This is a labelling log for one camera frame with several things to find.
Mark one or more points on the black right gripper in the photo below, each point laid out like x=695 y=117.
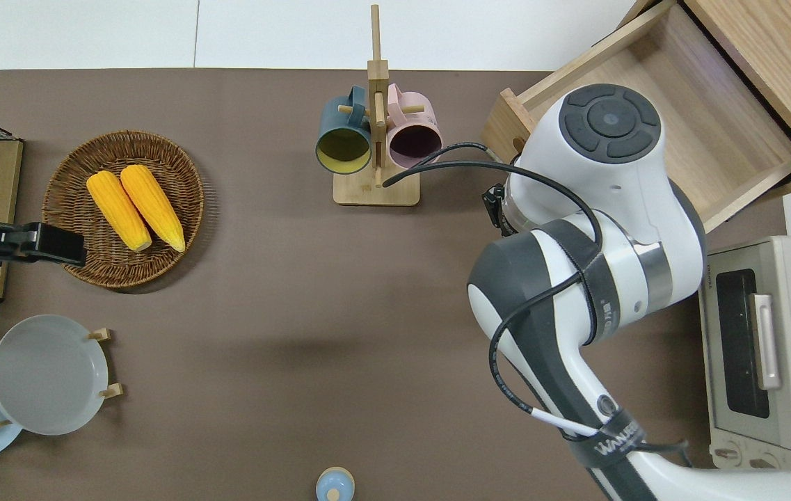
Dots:
x=494 y=207

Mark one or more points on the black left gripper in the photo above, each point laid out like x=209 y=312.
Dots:
x=9 y=252

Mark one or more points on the light wooden drawer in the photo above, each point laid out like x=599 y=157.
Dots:
x=715 y=104

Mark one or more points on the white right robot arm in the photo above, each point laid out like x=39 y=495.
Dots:
x=597 y=209

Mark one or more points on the yellow corn cob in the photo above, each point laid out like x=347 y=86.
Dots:
x=152 y=205
x=117 y=209

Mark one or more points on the wooden plate rack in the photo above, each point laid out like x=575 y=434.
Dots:
x=104 y=335

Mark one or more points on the pink mug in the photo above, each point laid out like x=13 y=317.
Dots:
x=430 y=122

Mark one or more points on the wooden mug tree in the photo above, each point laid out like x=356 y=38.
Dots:
x=376 y=191

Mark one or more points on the grey plate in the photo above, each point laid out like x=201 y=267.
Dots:
x=47 y=376

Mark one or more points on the round brown wicker basket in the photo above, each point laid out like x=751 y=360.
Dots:
x=158 y=149

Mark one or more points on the dark blue mug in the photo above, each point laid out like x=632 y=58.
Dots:
x=331 y=118

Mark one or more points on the brown table mat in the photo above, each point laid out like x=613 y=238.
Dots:
x=298 y=313

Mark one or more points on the round blue button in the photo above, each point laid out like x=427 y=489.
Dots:
x=334 y=483

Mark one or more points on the white oven knob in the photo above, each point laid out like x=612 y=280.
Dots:
x=762 y=463
x=728 y=454

